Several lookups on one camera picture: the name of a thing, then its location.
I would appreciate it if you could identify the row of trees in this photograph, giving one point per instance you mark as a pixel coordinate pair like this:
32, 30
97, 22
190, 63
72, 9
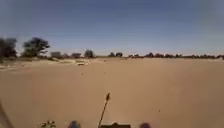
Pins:
150, 55

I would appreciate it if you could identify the broad dark tree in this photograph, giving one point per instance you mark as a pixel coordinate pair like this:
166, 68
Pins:
35, 46

